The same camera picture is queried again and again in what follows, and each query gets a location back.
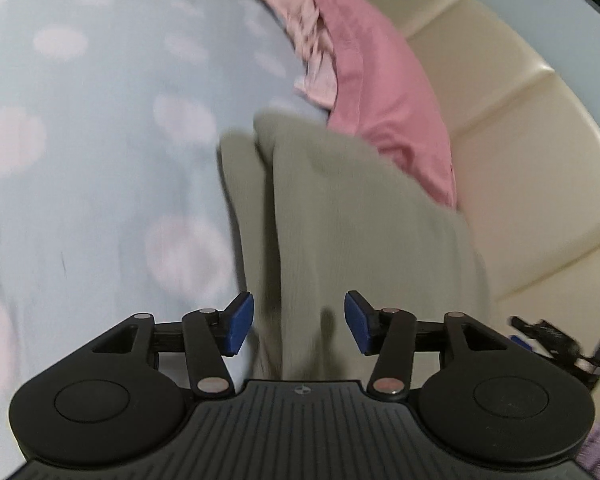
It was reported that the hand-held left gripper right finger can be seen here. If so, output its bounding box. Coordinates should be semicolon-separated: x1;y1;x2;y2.
344;290;511;400

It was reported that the light pink ruffled pillow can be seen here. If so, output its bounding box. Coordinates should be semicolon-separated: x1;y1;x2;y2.
230;0;341;111

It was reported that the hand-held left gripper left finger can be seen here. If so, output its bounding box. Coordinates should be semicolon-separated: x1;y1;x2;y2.
91;291;255;400

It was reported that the blue polka dot bedsheet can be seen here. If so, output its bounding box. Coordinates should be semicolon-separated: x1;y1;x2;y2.
0;0;331;480

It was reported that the beige padded headboard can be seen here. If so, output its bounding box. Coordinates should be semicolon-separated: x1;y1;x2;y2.
365;0;600;306

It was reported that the olive green sweatshirt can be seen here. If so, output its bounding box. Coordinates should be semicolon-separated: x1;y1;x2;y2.
220;112;491;386

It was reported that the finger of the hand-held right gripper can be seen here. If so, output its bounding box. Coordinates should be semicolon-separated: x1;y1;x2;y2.
510;316;581;361

